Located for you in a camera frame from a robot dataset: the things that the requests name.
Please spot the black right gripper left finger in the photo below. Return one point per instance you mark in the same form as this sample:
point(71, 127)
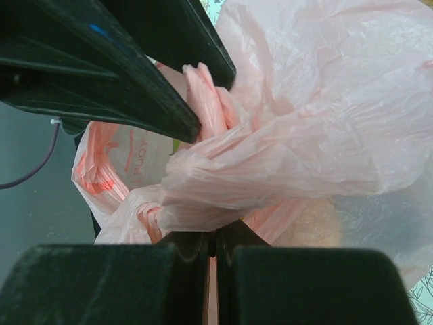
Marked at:
point(161, 283)

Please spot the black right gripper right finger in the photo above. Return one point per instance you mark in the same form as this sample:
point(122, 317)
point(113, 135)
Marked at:
point(262, 284)

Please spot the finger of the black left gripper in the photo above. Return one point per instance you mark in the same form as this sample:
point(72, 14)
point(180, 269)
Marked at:
point(74, 60)
point(175, 33)

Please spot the pink plastic bag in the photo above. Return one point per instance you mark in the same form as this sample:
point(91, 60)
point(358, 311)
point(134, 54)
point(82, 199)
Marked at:
point(332, 101)

